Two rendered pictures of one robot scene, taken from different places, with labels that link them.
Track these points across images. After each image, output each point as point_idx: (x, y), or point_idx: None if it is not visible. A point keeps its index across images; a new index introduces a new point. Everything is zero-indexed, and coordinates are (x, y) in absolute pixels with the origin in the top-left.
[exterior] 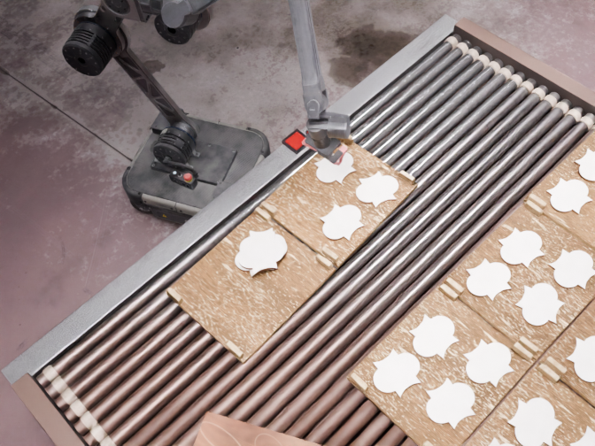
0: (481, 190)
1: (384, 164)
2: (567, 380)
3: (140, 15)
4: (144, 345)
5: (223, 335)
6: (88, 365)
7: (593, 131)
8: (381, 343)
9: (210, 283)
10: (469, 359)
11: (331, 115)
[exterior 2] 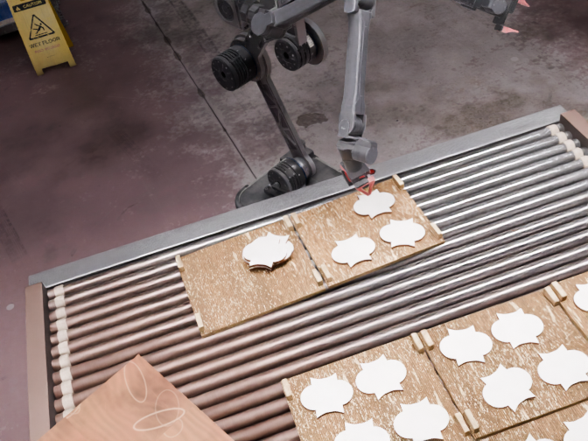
0: (507, 266)
1: (422, 214)
2: None
3: (239, 23)
4: (136, 295)
5: (199, 308)
6: (88, 296)
7: None
8: (328, 365)
9: (213, 264)
10: (403, 410)
11: (360, 138)
